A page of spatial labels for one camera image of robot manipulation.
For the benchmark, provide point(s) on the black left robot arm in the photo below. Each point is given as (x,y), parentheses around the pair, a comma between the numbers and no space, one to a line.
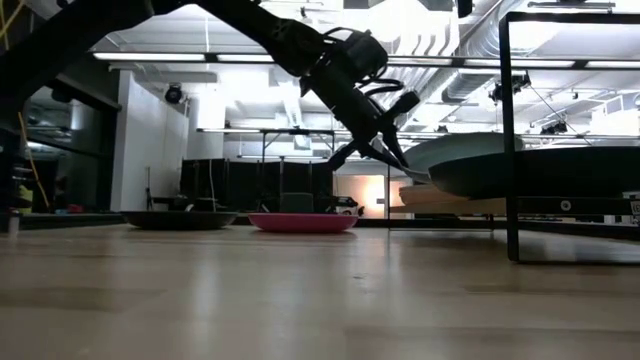
(280,35)

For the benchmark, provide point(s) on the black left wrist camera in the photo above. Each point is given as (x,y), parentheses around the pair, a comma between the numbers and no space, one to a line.
(367,52)

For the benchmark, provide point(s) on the dark green plate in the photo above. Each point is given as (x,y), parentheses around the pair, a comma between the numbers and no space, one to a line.
(550,172)

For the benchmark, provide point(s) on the grey chair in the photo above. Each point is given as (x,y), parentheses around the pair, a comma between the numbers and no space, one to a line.
(296,202)

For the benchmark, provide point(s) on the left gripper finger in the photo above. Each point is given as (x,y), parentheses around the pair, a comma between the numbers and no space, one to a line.
(395,142)
(395,159)

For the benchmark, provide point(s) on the black table edge rail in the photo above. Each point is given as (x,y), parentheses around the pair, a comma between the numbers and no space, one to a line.
(430,223)

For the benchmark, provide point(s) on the round black ceiling device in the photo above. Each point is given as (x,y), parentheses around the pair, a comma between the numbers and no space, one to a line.
(173,94)

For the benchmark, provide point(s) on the overhead light bar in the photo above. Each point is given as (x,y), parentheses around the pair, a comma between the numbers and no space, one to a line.
(150,57)

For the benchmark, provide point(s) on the pink plate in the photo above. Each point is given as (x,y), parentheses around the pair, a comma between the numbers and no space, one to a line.
(302,222)

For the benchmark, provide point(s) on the black partition panels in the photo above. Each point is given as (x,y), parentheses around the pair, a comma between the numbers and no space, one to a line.
(240,182)

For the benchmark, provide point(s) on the yellow green object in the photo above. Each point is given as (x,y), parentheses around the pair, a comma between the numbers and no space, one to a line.
(25,197)

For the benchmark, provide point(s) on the black plate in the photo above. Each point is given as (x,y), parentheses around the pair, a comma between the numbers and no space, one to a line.
(180,220)

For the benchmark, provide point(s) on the black background table frame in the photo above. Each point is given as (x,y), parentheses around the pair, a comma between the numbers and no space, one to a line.
(263,165)

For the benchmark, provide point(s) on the black metal shelf frame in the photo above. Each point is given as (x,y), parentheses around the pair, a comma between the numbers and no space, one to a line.
(508,150)

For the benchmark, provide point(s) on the white wheeled robot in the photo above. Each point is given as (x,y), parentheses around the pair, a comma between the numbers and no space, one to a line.
(346,204)

